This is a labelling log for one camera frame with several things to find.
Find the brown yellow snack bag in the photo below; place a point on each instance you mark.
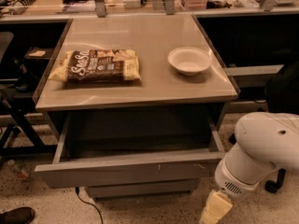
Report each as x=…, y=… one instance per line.
x=97, y=65

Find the grey top drawer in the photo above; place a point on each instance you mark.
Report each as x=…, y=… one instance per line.
x=114, y=148

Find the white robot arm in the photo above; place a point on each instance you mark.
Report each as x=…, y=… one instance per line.
x=264, y=143

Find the black office chair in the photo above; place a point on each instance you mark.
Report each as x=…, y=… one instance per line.
x=281, y=91

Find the plastic bottle on floor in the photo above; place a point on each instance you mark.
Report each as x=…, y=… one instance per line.
x=18, y=170

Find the white paper bowl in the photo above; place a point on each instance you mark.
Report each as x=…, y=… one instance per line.
x=189, y=61

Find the grey drawer cabinet desk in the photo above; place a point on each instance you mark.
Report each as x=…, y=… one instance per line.
x=152, y=37

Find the grey metal shelf right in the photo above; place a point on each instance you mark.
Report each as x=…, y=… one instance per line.
x=253, y=76

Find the black desk frame left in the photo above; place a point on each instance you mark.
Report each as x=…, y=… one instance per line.
x=20, y=124

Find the grey bottom drawer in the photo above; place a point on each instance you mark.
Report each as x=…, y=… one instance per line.
x=129, y=190

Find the black shoe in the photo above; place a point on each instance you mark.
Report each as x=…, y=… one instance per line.
x=22, y=215

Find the grey drawer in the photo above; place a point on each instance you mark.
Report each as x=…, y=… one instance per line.
x=129, y=190
x=114, y=148

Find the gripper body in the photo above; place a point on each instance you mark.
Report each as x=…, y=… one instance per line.
x=233, y=178

